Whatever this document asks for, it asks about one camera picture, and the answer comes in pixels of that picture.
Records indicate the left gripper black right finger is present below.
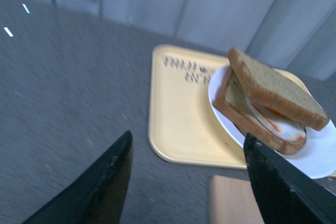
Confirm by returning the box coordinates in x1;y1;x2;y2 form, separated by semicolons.
244;133;335;223

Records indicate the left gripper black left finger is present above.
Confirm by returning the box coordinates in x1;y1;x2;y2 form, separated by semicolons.
25;131;133;223

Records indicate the white round plate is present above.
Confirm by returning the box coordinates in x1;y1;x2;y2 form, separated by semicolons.
208;65;335;179

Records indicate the bread slice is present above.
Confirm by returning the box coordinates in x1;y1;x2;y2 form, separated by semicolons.
227;48;330;131
208;66;307;155

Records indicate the bamboo cutting board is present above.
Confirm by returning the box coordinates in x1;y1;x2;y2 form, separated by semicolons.
208;175;264;223

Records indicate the fried egg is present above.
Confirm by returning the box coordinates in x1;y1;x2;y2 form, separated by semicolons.
245;97;307;142

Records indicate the yellow bear serving tray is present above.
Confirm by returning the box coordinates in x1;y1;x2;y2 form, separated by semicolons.
148;44;336;178

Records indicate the grey curtain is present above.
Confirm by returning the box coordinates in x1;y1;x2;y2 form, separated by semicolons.
40;0;335;81

